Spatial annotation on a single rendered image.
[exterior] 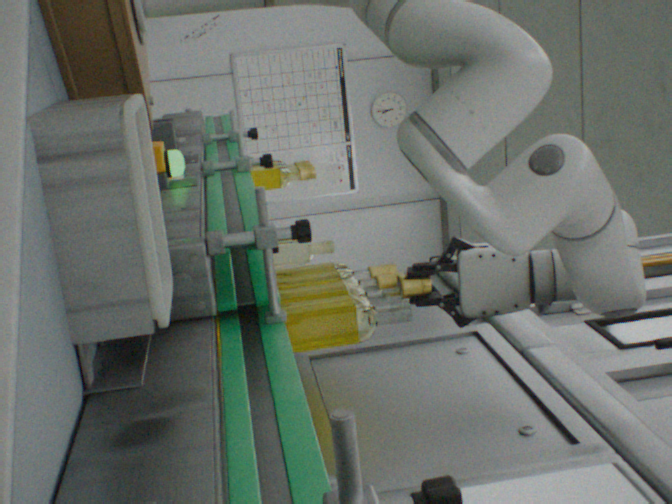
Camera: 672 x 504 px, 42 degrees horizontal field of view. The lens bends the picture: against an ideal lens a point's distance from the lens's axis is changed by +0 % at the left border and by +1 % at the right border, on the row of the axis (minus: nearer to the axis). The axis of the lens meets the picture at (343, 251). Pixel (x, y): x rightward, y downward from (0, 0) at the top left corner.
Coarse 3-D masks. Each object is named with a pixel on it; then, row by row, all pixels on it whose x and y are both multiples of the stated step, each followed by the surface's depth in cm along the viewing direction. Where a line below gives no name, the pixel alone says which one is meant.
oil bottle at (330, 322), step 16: (288, 304) 119; (304, 304) 118; (320, 304) 118; (336, 304) 117; (352, 304) 116; (368, 304) 117; (288, 320) 115; (304, 320) 115; (320, 320) 116; (336, 320) 116; (352, 320) 116; (368, 320) 117; (304, 336) 116; (320, 336) 116; (336, 336) 116; (352, 336) 117; (368, 336) 117
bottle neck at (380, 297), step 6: (396, 288) 125; (372, 294) 124; (378, 294) 124; (384, 294) 124; (390, 294) 124; (396, 294) 124; (372, 300) 124; (378, 300) 124; (384, 300) 124; (390, 300) 124; (396, 300) 124
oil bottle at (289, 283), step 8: (328, 272) 131; (336, 272) 131; (344, 272) 131; (280, 280) 130; (288, 280) 129; (296, 280) 129; (304, 280) 128; (312, 280) 128; (320, 280) 128; (328, 280) 127; (336, 280) 127; (344, 280) 127; (352, 280) 128; (280, 288) 126; (288, 288) 126; (296, 288) 126
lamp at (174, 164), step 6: (168, 150) 143; (174, 150) 143; (168, 156) 142; (174, 156) 142; (180, 156) 142; (168, 162) 141; (174, 162) 142; (180, 162) 142; (168, 168) 142; (174, 168) 142; (180, 168) 142; (168, 174) 142; (174, 174) 143; (180, 174) 143
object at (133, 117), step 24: (120, 120) 81; (144, 120) 96; (144, 144) 96; (144, 168) 97; (144, 192) 82; (144, 216) 82; (144, 240) 83; (144, 264) 84; (168, 264) 100; (168, 288) 97; (168, 312) 89
